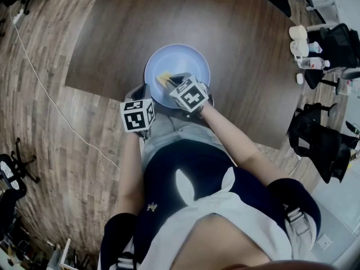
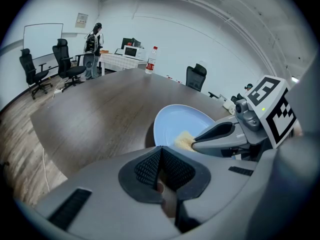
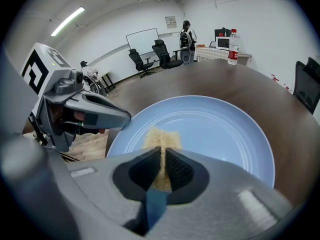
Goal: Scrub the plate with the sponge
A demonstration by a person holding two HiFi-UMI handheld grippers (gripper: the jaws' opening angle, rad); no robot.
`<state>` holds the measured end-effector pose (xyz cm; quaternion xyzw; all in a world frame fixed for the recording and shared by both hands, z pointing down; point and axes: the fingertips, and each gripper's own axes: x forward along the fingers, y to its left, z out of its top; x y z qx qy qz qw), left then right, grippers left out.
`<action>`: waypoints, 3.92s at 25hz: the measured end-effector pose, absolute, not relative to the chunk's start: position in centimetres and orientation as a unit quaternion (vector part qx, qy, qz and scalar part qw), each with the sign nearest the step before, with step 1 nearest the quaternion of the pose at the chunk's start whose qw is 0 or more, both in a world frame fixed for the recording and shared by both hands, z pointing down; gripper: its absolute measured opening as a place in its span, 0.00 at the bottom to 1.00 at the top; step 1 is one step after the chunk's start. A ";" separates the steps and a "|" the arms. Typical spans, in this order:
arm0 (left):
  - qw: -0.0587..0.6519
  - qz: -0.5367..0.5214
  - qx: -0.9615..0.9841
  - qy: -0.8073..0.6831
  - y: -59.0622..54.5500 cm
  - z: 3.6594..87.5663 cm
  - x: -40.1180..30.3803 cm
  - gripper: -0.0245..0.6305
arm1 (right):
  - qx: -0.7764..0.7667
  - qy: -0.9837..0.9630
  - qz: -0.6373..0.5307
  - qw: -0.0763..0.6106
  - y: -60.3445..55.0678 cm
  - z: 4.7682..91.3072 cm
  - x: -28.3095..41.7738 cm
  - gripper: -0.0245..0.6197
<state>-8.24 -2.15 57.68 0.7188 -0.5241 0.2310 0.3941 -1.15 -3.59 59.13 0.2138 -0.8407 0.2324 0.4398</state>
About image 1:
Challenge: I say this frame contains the person's left forearm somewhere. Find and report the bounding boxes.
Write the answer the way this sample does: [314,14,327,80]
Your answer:
[115,132,144,216]

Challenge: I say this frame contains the light grey trousers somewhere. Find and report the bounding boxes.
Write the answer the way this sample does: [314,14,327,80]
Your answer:
[140,112,237,174]

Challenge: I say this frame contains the navy and white shirt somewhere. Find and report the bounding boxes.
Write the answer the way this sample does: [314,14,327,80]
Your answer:
[100,138,322,270]

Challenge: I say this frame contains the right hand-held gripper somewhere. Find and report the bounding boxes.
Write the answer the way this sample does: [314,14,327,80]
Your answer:
[165,71,215,120]

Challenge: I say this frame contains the plain cream cup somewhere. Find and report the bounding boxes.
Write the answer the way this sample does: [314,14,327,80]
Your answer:
[289,25,308,41]

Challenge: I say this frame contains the person's right forearm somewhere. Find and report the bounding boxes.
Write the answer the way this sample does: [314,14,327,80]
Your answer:
[201,105,290,184]

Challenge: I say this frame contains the yellow sponge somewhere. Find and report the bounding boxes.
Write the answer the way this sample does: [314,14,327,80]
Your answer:
[155,70,173,86]

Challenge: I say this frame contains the white metal frame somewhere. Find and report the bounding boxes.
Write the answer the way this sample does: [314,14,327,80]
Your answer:
[60,237,73,270]

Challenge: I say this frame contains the white desk frame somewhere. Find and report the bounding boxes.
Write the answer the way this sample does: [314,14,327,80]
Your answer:
[305,0,343,29]

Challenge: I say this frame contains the big blue plate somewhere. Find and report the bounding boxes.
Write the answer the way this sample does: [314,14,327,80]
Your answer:
[144,43,211,109]

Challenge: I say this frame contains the black chair with patterned seat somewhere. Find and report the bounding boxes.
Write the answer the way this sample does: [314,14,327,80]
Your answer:
[0,138,40,199]

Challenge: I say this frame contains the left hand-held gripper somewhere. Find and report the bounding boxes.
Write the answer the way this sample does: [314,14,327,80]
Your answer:
[119,83,156,143]

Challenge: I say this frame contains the grey buckle strap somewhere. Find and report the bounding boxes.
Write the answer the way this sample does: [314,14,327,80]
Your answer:
[116,251,136,270]
[283,208,312,236]

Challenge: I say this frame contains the large clear water bottle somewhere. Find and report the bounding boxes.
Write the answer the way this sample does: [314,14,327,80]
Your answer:
[297,56,331,70]

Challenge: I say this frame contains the white wall socket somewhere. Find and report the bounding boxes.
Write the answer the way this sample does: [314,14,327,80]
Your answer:
[316,233,332,250]

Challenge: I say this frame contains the white floor cable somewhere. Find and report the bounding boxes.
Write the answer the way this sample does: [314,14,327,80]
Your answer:
[10,8,121,171]

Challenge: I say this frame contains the printed cream mug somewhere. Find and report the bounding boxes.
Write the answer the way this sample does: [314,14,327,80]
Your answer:
[289,39,309,58]

